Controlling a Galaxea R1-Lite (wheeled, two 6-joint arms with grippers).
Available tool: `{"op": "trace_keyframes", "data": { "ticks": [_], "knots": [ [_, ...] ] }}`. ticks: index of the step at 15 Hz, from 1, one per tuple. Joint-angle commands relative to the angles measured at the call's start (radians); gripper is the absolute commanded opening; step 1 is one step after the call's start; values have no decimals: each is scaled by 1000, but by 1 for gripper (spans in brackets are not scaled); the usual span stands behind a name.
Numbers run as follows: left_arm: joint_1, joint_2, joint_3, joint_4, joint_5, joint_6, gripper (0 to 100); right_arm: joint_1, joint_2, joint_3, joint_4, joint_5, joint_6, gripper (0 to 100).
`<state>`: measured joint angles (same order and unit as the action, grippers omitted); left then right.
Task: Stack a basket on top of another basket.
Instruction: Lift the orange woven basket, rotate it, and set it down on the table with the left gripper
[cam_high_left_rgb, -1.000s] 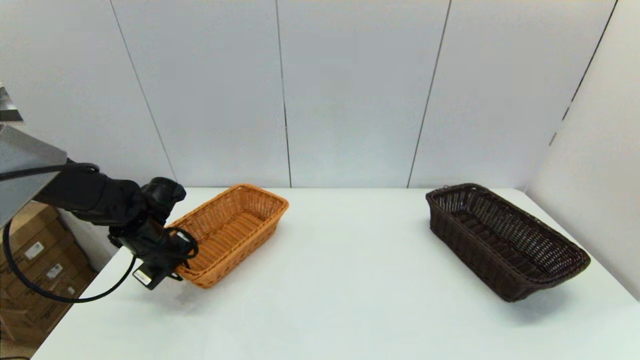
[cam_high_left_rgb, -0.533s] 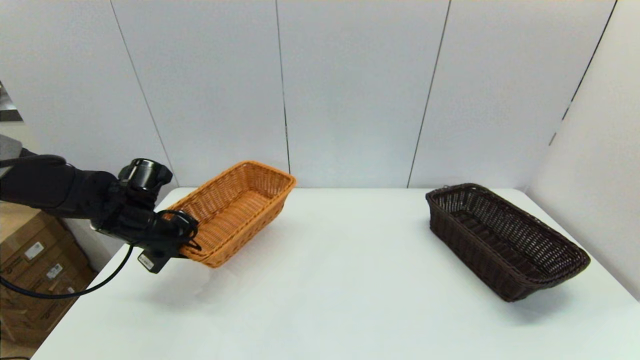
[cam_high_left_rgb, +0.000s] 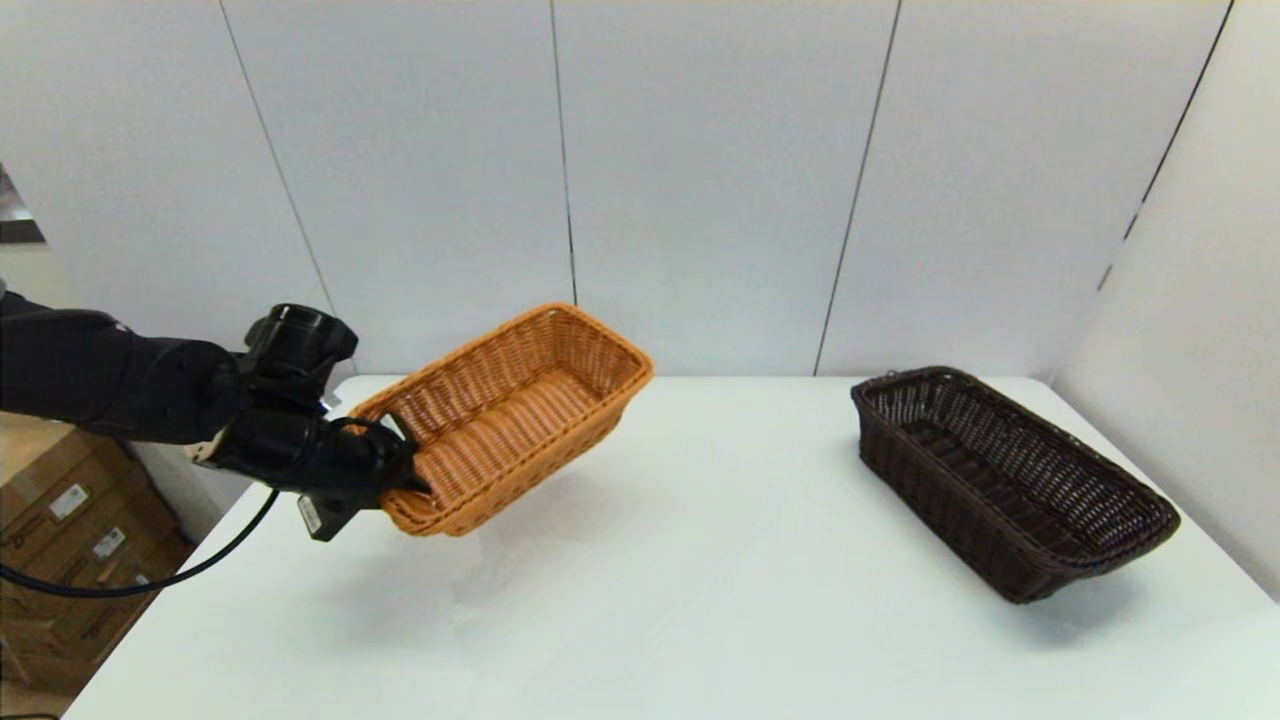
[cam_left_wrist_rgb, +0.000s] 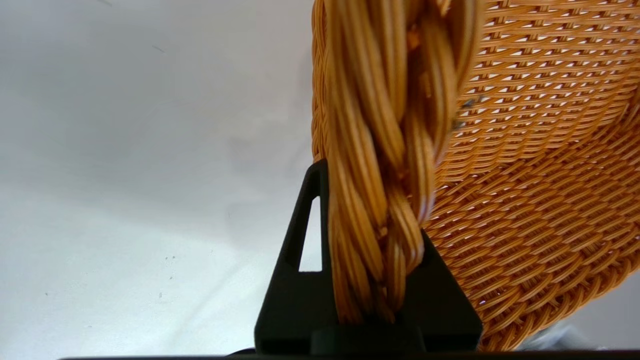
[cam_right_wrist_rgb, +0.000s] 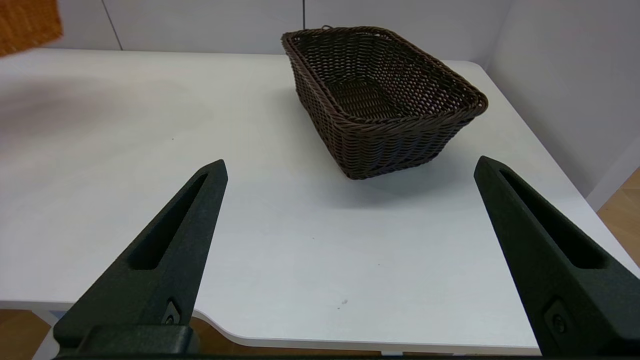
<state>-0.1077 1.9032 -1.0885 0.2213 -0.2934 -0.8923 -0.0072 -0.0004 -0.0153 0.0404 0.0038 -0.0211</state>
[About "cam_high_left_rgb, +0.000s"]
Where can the dark brown wicker basket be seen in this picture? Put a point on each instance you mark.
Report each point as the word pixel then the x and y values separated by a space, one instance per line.
pixel 1000 480

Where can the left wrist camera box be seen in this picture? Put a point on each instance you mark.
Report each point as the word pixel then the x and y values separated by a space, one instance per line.
pixel 322 515

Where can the brown cardboard box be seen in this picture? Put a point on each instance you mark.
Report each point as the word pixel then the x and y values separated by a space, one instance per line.
pixel 60 560
pixel 50 475
pixel 70 625

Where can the dark grey wall fixture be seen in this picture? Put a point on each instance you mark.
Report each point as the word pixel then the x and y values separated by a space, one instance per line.
pixel 15 220

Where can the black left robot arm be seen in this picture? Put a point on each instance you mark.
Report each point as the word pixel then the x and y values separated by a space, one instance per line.
pixel 100 380

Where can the orange wicker basket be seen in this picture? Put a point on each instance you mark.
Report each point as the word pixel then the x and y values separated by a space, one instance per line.
pixel 520 410

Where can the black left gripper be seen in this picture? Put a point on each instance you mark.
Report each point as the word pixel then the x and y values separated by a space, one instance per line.
pixel 290 440

